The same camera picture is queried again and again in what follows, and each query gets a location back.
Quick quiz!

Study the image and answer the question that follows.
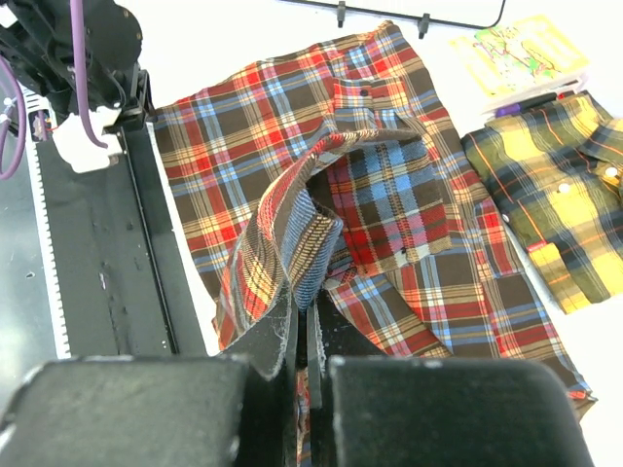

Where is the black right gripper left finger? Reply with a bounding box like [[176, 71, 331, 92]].
[[1, 290, 297, 466]]

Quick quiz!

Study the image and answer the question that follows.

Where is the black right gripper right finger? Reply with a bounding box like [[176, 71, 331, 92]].
[[306, 293, 592, 466]]

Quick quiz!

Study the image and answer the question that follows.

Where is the red brown plaid shirt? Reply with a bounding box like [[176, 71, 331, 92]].
[[153, 19, 599, 467]]

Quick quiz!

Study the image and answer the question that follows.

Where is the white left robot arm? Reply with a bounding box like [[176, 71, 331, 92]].
[[1, 1, 155, 179]]

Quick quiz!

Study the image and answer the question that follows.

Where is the folded yellow plaid shirt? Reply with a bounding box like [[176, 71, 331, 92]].
[[461, 91, 622, 314]]

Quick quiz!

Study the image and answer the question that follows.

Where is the green treehouse book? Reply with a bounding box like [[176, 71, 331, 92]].
[[450, 15, 589, 115]]

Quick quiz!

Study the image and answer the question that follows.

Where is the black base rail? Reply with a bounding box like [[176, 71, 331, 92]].
[[37, 129, 207, 356]]

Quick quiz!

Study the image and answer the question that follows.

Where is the white slotted cable duct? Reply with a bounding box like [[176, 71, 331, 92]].
[[20, 91, 72, 361]]

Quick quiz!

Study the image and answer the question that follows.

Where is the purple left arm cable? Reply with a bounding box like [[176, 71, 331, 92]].
[[0, 0, 110, 181]]

